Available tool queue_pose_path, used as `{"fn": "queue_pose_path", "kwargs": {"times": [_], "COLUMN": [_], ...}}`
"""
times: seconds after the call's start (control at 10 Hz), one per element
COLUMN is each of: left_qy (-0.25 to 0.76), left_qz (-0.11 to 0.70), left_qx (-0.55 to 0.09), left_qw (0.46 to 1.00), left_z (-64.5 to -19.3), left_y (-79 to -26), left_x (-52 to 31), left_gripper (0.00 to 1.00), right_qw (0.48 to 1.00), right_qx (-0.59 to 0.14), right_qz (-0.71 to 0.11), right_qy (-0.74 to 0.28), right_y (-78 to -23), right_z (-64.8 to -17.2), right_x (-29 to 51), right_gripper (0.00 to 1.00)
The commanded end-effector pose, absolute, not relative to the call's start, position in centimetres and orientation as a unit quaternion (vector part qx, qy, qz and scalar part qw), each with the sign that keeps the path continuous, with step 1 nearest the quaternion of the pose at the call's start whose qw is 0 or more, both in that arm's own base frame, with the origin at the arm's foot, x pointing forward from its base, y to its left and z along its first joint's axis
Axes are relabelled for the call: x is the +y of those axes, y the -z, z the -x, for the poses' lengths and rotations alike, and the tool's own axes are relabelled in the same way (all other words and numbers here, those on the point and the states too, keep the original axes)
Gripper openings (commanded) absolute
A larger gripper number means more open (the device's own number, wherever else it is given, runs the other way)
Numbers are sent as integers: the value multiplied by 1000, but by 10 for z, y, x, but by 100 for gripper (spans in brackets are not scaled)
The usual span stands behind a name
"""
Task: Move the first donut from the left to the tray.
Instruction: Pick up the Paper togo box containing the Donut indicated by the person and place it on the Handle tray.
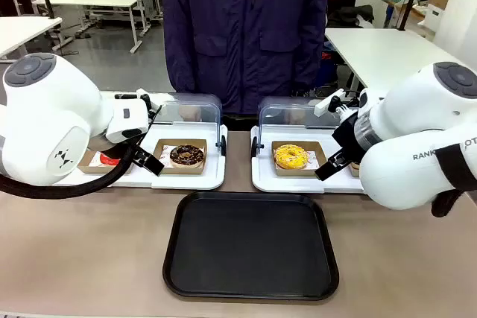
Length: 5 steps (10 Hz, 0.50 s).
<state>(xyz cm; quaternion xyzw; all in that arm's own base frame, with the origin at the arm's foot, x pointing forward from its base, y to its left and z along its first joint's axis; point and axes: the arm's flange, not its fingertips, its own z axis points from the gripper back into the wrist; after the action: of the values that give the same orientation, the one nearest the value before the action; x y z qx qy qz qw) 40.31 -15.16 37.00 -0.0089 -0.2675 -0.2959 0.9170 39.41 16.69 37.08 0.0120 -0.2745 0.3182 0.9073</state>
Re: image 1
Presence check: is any white box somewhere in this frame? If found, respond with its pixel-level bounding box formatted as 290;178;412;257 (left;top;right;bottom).
424;3;446;42

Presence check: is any chocolate donut with nuts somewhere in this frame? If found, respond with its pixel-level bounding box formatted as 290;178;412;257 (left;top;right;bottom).
169;144;206;168

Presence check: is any person's left hand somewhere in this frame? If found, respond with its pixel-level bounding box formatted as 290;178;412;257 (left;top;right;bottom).
288;108;311;123

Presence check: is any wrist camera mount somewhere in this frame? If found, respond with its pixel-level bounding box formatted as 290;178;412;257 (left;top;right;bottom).
314;88;358;120
114;88;154;112

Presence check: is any black right arm strap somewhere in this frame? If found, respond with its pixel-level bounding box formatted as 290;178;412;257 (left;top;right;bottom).
430;142;477;218

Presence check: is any person's right hand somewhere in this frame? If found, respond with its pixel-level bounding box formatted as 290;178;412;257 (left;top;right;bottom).
177;104;203;122

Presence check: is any clear display case lid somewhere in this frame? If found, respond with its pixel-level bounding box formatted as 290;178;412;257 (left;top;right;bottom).
251;95;358;159
148;92;227;157

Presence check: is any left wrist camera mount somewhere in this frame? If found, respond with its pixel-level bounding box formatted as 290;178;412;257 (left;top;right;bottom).
114;88;154;112

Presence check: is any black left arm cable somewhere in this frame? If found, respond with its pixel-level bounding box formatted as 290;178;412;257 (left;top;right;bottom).
0;142;135;200

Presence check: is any red glazed donut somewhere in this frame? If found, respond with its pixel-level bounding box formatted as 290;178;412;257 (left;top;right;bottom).
98;152;122;167

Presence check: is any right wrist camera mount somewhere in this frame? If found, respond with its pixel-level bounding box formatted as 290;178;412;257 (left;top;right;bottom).
314;88;358;120

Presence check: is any person's left forearm navy sleeve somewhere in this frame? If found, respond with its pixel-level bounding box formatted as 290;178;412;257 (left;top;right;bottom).
292;34;331;98

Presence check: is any yellow sprinkled donut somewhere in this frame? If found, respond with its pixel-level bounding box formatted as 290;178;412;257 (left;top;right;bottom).
274;143;309;170

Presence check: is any black bag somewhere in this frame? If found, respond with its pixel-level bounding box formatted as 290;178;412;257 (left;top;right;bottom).
326;4;375;29

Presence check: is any white display case base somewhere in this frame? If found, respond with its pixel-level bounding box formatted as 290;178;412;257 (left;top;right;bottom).
250;125;368;195
55;124;227;191

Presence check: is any person's right forearm navy sleeve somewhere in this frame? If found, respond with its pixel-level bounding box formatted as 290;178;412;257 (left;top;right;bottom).
163;34;198;94

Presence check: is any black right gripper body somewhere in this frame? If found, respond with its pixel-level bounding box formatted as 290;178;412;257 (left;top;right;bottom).
332;111;370;159

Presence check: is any black plastic serving tray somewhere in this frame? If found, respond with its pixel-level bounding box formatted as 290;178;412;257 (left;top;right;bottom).
162;191;340;301

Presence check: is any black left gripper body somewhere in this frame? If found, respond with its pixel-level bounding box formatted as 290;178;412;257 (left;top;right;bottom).
111;128;146;155

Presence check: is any person in navy jacket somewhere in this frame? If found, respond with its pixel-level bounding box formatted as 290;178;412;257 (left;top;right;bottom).
162;0;332;131

